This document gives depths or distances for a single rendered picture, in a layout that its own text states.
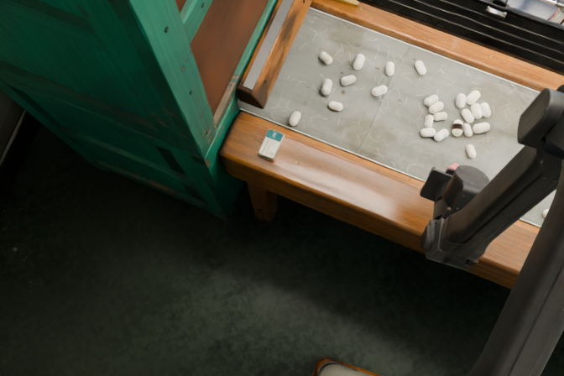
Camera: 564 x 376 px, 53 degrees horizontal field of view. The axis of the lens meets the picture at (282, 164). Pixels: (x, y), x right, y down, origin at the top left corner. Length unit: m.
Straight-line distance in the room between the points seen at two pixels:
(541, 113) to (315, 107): 0.73
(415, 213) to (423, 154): 0.14
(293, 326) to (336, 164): 0.84
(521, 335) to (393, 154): 0.71
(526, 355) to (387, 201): 0.64
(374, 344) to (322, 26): 1.07
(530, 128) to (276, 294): 1.41
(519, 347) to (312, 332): 1.35
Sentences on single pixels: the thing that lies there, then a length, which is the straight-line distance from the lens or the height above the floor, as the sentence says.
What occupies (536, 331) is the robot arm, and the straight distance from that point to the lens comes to 0.64.
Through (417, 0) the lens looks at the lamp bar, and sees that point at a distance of 1.03.
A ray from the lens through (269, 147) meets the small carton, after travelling 1.21.
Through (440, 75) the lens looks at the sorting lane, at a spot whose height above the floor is 0.74.
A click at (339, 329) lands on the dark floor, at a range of 1.95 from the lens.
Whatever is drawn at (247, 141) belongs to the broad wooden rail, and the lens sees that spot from 1.24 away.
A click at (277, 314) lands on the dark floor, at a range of 1.94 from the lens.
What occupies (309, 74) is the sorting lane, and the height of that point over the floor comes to 0.74.
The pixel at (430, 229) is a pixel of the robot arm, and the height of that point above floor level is 1.02.
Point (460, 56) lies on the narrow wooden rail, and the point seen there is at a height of 0.76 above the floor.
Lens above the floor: 1.94
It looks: 75 degrees down
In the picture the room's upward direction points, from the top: 1 degrees clockwise
